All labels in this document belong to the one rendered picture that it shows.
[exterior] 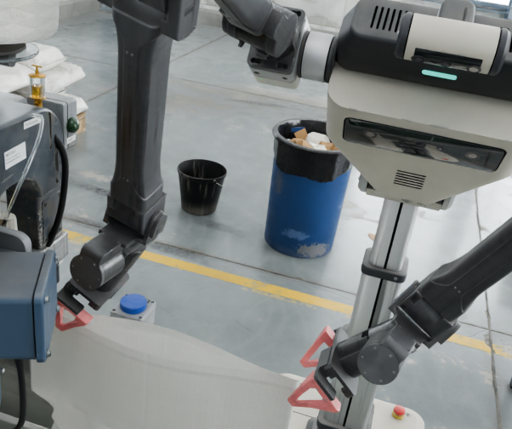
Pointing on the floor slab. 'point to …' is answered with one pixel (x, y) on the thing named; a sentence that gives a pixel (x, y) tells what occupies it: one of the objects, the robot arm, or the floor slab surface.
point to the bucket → (201, 185)
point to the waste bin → (304, 192)
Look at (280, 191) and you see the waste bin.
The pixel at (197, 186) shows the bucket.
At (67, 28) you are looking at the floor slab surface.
